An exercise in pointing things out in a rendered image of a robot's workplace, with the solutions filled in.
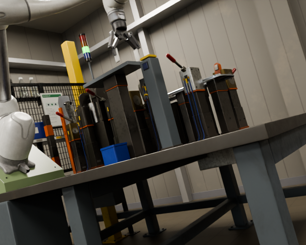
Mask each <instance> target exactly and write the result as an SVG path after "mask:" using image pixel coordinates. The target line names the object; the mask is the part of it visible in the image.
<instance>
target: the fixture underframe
mask: <svg viewBox="0 0 306 245"><path fill-rule="evenodd" d="M305 144H306V124H304V125H302V126H299V127H297V128H294V129H292V130H290V131H287V132H285V133H282V134H280V135H277V136H275V137H272V138H270V139H267V140H261V141H257V142H253V143H249V144H245V145H241V146H236V147H232V148H228V149H224V150H220V151H215V152H212V153H207V154H203V155H199V156H195V157H190V158H185V159H182V160H177V161H173V162H169V163H165V164H160V165H156V166H152V167H148V168H144V169H140V170H136V171H131V172H127V173H123V174H119V175H114V176H110V177H106V178H101V179H97V180H93V181H89V182H85V183H81V184H77V185H72V186H68V187H64V188H60V193H61V196H63V198H64V202H65V206H66V210H67V214H68V220H69V224H70V226H68V228H69V232H70V233H72V237H73V241H74V244H73V245H102V240H104V239H106V238H108V237H110V236H112V235H114V234H116V233H118V232H120V231H122V230H123V229H125V228H127V227H129V226H131V225H133V224H135V223H137V222H139V221H141V220H142V219H145V221H146V225H147V229H148V233H145V234H144V235H143V237H148V236H157V235H158V234H160V233H162V232H163V231H165V230H166V228H162V229H160V228H159V224H158V220H157V217H156V214H164V213H172V212H179V211H187V210H198V209H206V208H213V207H214V208H213V209H212V210H210V211H209V212H207V213H206V214H204V215H203V216H201V217H200V218H198V219H197V220H195V221H194V222H192V223H191V224H189V225H188V226H186V227H185V228H183V229H182V230H180V231H179V232H177V233H176V234H174V235H173V236H171V237H170V238H168V239H167V240H165V241H164V242H163V243H161V244H160V245H185V244H186V243H187V242H189V241H190V240H191V239H193V238H194V237H195V236H197V235H198V234H199V233H201V232H202V231H203V230H205V229H206V228H207V227H209V226H210V225H211V224H212V223H214V222H215V221H217V220H218V219H219V218H221V217H222V216H223V215H224V214H226V213H227V212H228V211H229V210H231V213H232V216H233V220H234V224H233V225H232V226H230V227H229V230H235V229H247V228H249V227H250V226H251V225H252V224H254V226H255V230H256V233H257V237H258V240H259V244H260V245H299V243H298V240H297V237H296V233H295V230H294V227H293V223H292V220H291V217H290V213H289V209H288V206H287V203H286V200H285V198H290V197H298V196H306V185H302V186H296V187H289V188H282V186H281V183H280V179H279V176H278V173H277V169H276V166H275V164H276V163H278V162H279V161H281V160H282V159H284V158H285V157H287V156H288V155H290V154H292V153H293V152H295V151H296V150H298V149H299V148H301V147H302V146H304V145H305ZM196 161H198V164H199V168H200V171H202V170H207V169H212V168H217V167H219V170H220V174H221V177H222V181H223V184H224V188H225V192H226V195H227V196H226V197H219V198H212V199H205V200H198V201H192V202H185V203H178V204H171V205H164V206H158V207H154V205H153V200H152V197H151V193H150V189H149V185H148V181H147V179H149V178H151V177H154V176H157V175H160V174H163V173H165V172H168V171H171V170H174V169H176V168H179V167H182V166H185V165H187V164H190V163H193V162H196ZM232 164H237V166H238V171H239V174H240V178H241V181H242V184H243V187H244V191H245V194H240V192H239V188H238V184H237V181H236V177H235V174H234V170H233V167H232ZM135 183H136V186H137V190H138V194H139V198H140V202H141V205H142V209H137V210H128V211H121V212H117V217H118V219H124V220H122V221H120V222H118V223H116V224H114V225H111V226H109V227H107V228H105V229H103V230H101V229H100V224H99V222H102V221H104V220H103V216H102V214H101V215H97V213H96V209H97V208H103V207H109V206H115V205H118V204H120V203H122V202H124V201H125V200H124V197H123V193H122V188H124V187H127V186H130V185H133V184H135ZM244 203H248V205H249V208H250V212H251V215H252V220H250V221H248V219H247V216H246V212H245V209H244V205H243V204H244Z"/></svg>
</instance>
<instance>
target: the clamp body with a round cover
mask: <svg viewBox="0 0 306 245"><path fill-rule="evenodd" d="M129 95H130V99H131V102H132V106H133V110H134V114H135V118H136V122H137V126H138V130H139V134H140V137H141V141H142V145H143V149H144V153H146V154H147V155H148V154H151V153H155V152H156V150H154V146H153V141H152V137H151V134H150V130H149V128H148V127H147V123H146V119H145V115H144V110H145V109H144V106H143V103H142V99H141V95H140V92H139V90H135V91H129Z"/></svg>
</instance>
